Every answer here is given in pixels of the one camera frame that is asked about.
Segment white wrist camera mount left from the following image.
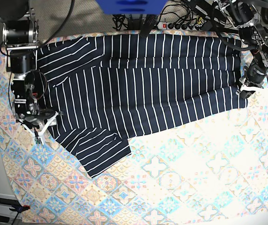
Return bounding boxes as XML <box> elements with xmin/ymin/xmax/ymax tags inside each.
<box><xmin>238</xmin><ymin>84</ymin><xmax>264</xmax><ymax>92</ymax></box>

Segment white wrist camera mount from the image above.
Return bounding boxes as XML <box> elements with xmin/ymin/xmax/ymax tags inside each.
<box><xmin>238</xmin><ymin>84</ymin><xmax>264</xmax><ymax>92</ymax></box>
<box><xmin>22</xmin><ymin>111</ymin><xmax>59</xmax><ymax>145</ymax></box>

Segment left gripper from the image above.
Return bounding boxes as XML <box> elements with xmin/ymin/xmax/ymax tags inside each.
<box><xmin>236</xmin><ymin>76</ymin><xmax>263</xmax><ymax>101</ymax></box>

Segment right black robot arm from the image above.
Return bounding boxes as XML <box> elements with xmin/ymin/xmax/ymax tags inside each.
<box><xmin>7</xmin><ymin>32</ymin><xmax>247</xmax><ymax>139</ymax></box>

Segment blue orange clamp bottom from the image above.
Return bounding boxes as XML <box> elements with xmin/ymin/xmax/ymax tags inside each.
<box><xmin>9</xmin><ymin>204</ymin><xmax>31</xmax><ymax>219</ymax></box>

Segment patterned pastel tablecloth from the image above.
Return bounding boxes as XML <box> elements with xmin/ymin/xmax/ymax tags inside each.
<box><xmin>0</xmin><ymin>54</ymin><xmax>268</xmax><ymax>225</ymax></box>

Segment navy white striped T-shirt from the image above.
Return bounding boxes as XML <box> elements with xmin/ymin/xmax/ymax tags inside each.
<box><xmin>37</xmin><ymin>34</ymin><xmax>247</xmax><ymax>177</ymax></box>

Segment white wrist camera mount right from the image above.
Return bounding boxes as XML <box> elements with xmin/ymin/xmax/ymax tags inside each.
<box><xmin>22</xmin><ymin>111</ymin><xmax>59</xmax><ymax>145</ymax></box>

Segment blue box overhead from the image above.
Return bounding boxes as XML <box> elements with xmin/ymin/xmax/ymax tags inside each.
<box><xmin>96</xmin><ymin>0</ymin><xmax>167</xmax><ymax>15</ymax></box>

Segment white labelled power strip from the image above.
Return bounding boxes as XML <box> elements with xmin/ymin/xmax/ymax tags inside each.
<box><xmin>157</xmin><ymin>22</ymin><xmax>202</xmax><ymax>31</ymax></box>

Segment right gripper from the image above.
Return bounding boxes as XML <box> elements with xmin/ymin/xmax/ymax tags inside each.
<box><xmin>17</xmin><ymin>109</ymin><xmax>63</xmax><ymax>131</ymax></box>

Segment tangled black cables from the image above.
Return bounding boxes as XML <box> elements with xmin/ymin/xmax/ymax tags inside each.
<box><xmin>111</xmin><ymin>0</ymin><xmax>221</xmax><ymax>31</ymax></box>

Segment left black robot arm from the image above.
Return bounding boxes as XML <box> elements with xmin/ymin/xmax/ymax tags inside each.
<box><xmin>187</xmin><ymin>0</ymin><xmax>268</xmax><ymax>99</ymax></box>

